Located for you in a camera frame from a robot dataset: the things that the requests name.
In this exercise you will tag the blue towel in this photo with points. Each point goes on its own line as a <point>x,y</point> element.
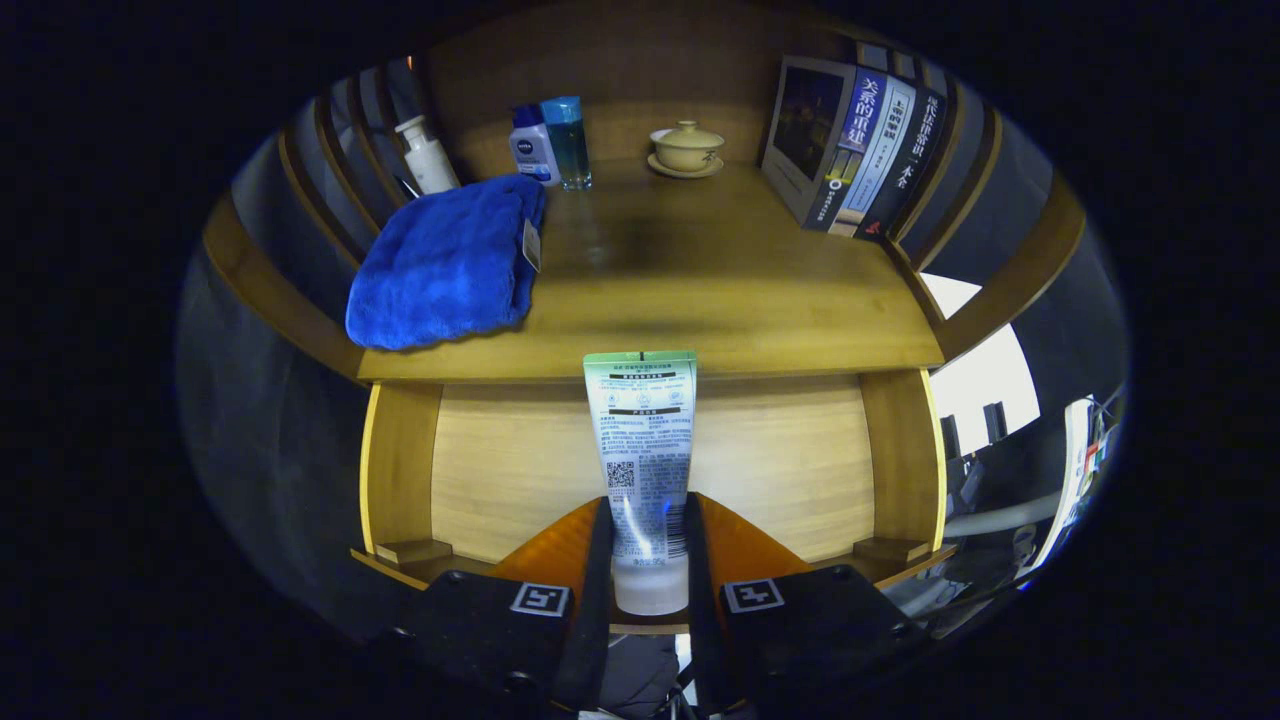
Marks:
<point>440,260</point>

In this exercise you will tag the black spine book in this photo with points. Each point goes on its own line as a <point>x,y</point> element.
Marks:
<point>915,160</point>

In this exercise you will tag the white green cosmetic tube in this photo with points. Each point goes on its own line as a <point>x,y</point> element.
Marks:
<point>640,440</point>

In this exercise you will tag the pale spine book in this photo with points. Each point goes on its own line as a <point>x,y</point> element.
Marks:
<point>880,150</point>

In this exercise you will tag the wooden drawer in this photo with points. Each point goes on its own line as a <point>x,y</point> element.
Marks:
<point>500,470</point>

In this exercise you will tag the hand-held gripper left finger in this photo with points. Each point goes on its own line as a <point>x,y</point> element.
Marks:
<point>598,600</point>

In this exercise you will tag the wooden countertop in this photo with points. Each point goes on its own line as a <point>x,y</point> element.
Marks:
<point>700,280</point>

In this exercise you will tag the beige lidded tea cup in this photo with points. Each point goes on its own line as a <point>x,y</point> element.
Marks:
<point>686,150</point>

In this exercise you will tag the black small box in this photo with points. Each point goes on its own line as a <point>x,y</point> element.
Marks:
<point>951,437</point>
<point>995,422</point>

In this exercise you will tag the white bottle with blue cap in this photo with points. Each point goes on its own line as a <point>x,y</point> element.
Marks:
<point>532,150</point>

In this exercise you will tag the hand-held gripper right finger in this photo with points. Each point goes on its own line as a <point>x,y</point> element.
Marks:
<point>700,600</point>

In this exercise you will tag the wooden cabinet frame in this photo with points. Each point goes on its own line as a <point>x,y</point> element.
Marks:
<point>620,60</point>

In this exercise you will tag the person's dark trouser leg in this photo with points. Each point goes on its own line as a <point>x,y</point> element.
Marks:
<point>640,680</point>

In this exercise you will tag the white pump bottle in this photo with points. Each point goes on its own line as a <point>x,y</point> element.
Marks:
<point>430,165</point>

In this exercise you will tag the blue spine book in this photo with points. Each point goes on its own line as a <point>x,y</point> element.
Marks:
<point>805,130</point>

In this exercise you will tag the white desk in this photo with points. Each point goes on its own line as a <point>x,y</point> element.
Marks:
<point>1075,450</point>

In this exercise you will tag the teal transparent bottle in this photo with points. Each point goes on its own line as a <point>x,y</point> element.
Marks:
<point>570,145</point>

